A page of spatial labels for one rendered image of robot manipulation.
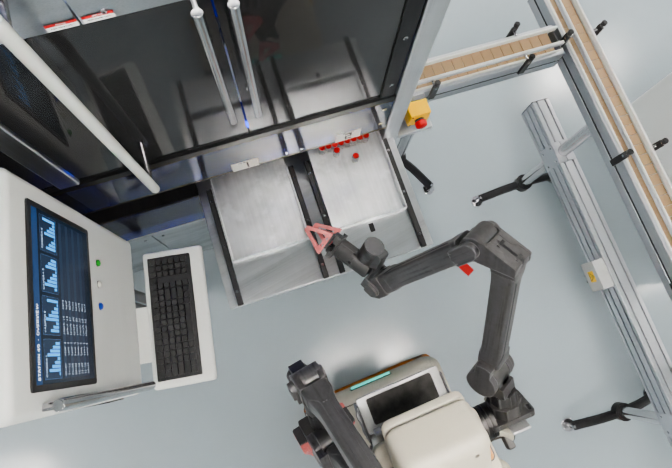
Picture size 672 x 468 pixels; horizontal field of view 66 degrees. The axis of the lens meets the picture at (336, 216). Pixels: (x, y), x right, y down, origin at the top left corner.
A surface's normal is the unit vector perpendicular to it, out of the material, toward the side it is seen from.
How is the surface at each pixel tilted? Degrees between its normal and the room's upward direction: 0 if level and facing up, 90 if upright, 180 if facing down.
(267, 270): 0
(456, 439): 42
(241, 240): 0
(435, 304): 0
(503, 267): 66
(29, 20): 90
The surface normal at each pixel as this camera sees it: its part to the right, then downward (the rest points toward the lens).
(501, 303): -0.62, 0.49
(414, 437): -0.22, -0.79
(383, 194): 0.04, -0.25
